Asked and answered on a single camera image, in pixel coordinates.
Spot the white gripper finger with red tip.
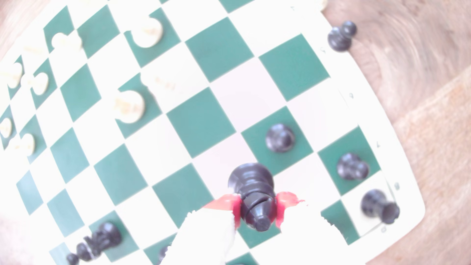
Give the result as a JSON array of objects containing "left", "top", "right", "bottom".
[
  {"left": 162, "top": 194, "right": 242, "bottom": 265},
  {"left": 274, "top": 191, "right": 359, "bottom": 265}
]

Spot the black chess bishop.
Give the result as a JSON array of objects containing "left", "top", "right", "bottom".
[{"left": 227, "top": 163, "right": 278, "bottom": 232}]

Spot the black chess rook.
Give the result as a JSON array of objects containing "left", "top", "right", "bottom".
[{"left": 361, "top": 189, "right": 400, "bottom": 225}]

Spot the black chess pawn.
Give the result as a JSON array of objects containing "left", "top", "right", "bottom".
[
  {"left": 327, "top": 20, "right": 357, "bottom": 52},
  {"left": 337, "top": 153, "right": 369, "bottom": 181},
  {"left": 66, "top": 242, "right": 92, "bottom": 265},
  {"left": 265, "top": 123, "right": 296, "bottom": 154}
]

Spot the black chess knight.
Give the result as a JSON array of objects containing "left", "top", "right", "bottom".
[{"left": 84, "top": 221, "right": 123, "bottom": 254}]

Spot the green white chess mat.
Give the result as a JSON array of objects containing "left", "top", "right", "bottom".
[{"left": 0, "top": 0, "right": 426, "bottom": 265}]

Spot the white chess knight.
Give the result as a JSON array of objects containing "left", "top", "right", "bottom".
[
  {"left": 131, "top": 16, "right": 164, "bottom": 49},
  {"left": 113, "top": 90, "right": 146, "bottom": 124}
]

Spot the white chess pawn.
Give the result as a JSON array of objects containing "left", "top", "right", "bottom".
[
  {"left": 0, "top": 118, "right": 13, "bottom": 139},
  {"left": 9, "top": 132, "right": 36, "bottom": 157},
  {"left": 51, "top": 32, "right": 83, "bottom": 51},
  {"left": 142, "top": 70, "right": 181, "bottom": 97},
  {"left": 20, "top": 72, "right": 49, "bottom": 96}
]

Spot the white chess king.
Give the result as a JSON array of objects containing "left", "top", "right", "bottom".
[{"left": 0, "top": 62, "right": 23, "bottom": 89}]

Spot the white chess rook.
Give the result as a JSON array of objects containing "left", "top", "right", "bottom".
[{"left": 21, "top": 41, "right": 46, "bottom": 59}]

